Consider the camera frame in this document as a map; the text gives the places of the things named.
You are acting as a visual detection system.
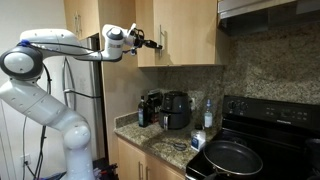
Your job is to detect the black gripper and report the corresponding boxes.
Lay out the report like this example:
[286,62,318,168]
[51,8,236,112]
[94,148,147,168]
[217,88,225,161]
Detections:
[131,28,162,50]

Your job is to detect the black air fryer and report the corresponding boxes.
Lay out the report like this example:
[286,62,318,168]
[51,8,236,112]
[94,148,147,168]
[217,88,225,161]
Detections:
[159,91,191,130]

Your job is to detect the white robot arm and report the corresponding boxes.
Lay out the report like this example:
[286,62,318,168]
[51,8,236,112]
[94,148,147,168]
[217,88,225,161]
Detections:
[0,24,162,180]

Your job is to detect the wooden cabinet above fridge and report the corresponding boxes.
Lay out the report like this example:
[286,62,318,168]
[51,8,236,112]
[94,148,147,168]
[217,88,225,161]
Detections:
[63,0,99,39]

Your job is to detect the lower wooden counter cabinet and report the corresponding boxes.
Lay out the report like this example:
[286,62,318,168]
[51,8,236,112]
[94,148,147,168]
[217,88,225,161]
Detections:
[118,138,185,180]

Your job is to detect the black red coffee bag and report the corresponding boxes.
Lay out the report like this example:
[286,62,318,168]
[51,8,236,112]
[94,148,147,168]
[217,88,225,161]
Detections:
[147,89,162,123]

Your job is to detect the dark green wine bottle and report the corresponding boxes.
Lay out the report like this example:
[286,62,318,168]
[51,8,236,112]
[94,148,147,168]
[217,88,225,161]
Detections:
[138,97,148,127]

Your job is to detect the stainless range hood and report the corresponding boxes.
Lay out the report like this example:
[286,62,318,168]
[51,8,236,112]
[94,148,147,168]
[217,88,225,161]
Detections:
[218,0,320,36]

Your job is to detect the clear glass bottle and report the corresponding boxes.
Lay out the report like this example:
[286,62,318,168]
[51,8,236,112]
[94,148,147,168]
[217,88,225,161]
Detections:
[204,99,213,128]

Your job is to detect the steel kitchen scissors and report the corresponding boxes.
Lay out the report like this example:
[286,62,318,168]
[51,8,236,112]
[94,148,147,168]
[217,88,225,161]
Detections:
[173,143,187,151]

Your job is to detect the near black frying pan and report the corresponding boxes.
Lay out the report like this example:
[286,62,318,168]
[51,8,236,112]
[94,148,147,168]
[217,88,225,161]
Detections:
[203,140,263,180]

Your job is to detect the black electric stove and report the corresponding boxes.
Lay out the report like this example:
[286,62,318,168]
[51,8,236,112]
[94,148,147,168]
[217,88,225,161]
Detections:
[186,95,320,180]

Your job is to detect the white wall outlet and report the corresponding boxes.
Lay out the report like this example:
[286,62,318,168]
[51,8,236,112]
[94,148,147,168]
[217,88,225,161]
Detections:
[20,154,31,166]

